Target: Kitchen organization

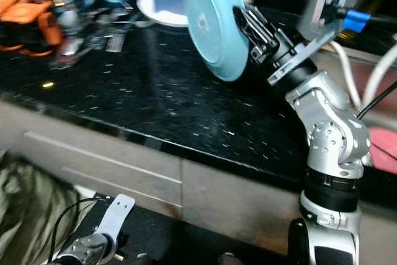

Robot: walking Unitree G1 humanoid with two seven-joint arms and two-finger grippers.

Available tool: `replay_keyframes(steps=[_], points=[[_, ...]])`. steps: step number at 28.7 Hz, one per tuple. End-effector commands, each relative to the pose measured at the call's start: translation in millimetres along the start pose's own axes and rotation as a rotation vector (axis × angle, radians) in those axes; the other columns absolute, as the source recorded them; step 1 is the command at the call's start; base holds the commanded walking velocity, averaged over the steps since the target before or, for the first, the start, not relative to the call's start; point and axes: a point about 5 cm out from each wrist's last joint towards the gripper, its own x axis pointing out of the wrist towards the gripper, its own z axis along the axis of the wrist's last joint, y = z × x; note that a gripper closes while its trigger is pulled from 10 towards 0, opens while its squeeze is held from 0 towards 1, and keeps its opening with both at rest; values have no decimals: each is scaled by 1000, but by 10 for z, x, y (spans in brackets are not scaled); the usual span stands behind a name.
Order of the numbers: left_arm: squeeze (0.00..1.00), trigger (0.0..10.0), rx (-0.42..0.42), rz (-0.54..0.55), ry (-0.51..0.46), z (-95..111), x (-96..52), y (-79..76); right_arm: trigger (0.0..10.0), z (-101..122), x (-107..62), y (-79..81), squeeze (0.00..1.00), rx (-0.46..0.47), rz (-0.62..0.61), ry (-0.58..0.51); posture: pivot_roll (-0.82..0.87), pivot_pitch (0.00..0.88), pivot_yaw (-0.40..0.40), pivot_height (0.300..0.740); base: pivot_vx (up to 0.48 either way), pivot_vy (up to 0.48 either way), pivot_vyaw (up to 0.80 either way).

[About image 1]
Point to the pink plate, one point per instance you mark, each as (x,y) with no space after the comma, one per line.
(384,150)

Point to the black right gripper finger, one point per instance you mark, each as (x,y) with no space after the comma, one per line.
(254,29)

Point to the orange and black tool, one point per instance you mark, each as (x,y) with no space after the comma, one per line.
(31,20)

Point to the olive green bag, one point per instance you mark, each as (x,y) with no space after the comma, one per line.
(37,209)

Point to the light blue plate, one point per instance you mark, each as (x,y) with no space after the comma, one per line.
(214,26)

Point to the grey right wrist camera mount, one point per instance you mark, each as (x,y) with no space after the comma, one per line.
(325,35)

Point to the grey brown kitchen cabinet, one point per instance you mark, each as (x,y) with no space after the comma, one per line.
(161,184)

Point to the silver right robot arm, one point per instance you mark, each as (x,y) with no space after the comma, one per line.
(329,141)

